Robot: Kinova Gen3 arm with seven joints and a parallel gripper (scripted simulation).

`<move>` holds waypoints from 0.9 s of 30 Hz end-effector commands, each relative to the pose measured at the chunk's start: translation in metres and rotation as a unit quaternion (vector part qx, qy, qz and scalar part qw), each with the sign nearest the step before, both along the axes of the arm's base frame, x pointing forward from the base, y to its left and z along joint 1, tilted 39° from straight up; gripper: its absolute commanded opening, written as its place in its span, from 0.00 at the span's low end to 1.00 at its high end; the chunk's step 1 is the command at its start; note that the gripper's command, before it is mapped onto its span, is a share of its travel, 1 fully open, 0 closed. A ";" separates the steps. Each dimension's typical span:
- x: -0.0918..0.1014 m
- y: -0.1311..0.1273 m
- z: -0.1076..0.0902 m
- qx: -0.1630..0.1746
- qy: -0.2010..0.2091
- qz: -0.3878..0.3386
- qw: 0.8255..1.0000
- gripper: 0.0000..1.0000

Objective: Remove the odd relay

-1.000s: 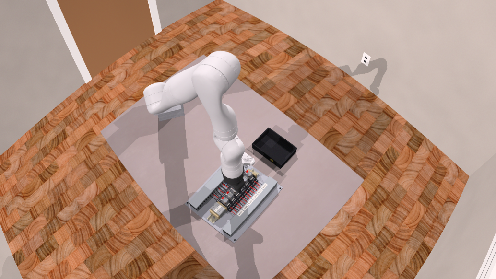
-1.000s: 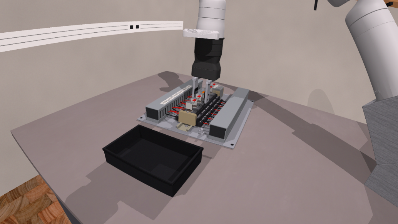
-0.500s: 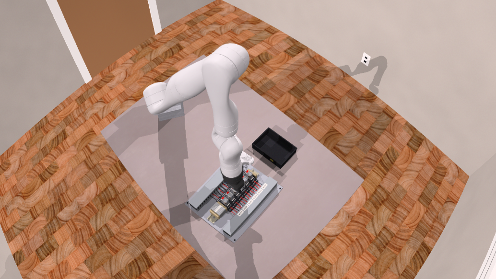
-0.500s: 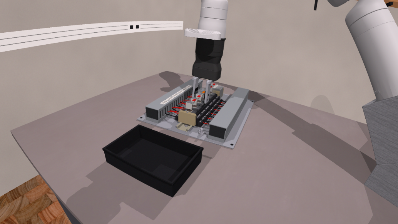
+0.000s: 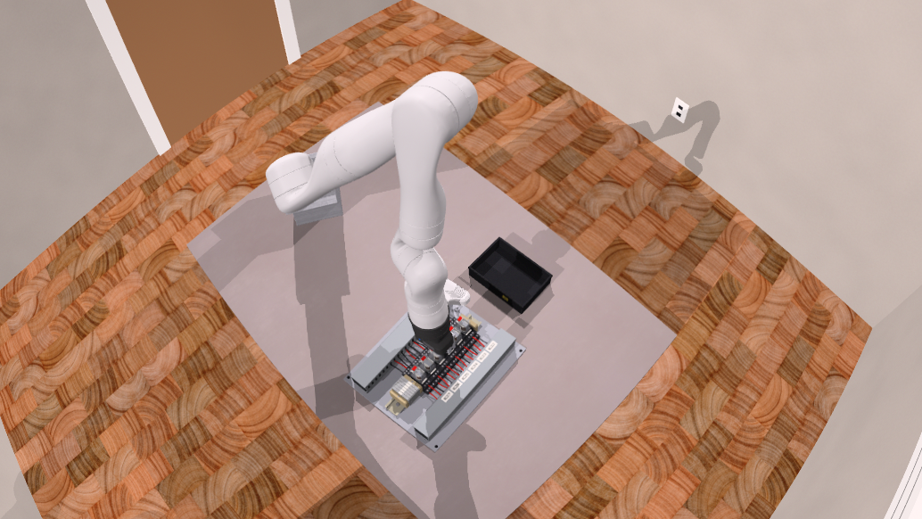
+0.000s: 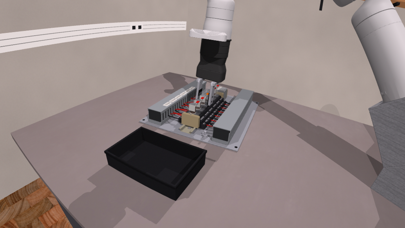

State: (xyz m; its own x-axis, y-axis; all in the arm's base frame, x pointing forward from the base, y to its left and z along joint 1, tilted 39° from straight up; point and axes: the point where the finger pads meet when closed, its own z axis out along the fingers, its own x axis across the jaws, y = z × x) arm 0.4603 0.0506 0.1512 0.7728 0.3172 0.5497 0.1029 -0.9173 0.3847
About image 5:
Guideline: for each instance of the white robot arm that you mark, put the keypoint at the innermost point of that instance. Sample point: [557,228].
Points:
[424,118]

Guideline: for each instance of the black rectangular tray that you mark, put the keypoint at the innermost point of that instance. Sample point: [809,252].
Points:
[509,274]

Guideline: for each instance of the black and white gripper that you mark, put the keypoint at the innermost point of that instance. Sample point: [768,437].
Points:
[433,330]

